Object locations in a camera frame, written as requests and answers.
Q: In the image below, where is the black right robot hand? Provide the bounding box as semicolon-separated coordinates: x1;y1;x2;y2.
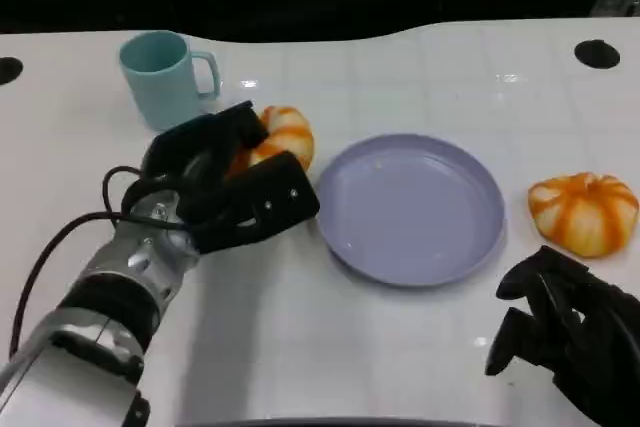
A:
484;245;640;427

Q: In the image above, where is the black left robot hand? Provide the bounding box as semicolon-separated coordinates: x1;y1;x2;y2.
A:
142;100;271;222

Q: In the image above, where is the orange white toy bread roll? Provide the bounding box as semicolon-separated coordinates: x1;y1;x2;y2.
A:
224;105;315;182
527;172;640;259

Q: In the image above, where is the pale green mug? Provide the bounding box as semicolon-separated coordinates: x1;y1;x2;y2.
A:
118;30;221;132

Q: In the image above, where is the black table grommet hole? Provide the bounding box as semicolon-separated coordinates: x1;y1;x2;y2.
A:
573;39;621;69
0;56;25;86

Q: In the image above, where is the lilac plate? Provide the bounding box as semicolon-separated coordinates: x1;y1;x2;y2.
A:
315;133;506;288

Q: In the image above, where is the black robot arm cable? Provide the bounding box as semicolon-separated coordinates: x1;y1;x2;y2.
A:
8;210;194;363
102;165;149;221

